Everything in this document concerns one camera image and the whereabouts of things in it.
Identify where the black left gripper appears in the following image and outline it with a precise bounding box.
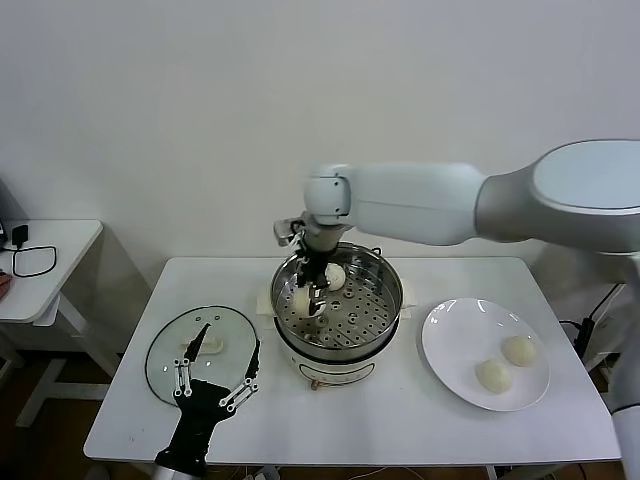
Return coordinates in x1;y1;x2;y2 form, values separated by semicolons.
154;323;263;460

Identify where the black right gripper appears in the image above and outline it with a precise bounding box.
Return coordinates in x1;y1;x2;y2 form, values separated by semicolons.
294;245;332;319

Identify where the white steamed baozi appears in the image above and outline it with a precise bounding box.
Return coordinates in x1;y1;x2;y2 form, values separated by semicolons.
501;335;539;368
291;291;315;317
474;358;515;394
324;264;347;291

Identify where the round glass lid white handle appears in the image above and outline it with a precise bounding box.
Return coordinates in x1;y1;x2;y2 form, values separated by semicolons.
143;305;259;405

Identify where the stainless steel steamer basket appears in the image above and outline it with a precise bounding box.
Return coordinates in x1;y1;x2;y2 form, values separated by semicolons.
269;241;404;361

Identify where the white electric cooking pot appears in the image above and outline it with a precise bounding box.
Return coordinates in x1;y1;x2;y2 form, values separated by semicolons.
254;278;419;394

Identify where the round white plate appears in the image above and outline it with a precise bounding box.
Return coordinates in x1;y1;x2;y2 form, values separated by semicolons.
420;298;551;412

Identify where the white side table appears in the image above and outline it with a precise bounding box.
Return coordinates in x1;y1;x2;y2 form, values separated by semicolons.
0;220;121;431

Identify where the black looped cable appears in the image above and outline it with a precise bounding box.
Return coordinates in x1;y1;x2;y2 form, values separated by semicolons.
0;243;58;280

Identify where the black cable with plug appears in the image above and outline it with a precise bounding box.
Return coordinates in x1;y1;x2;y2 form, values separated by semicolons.
559;284;626;359

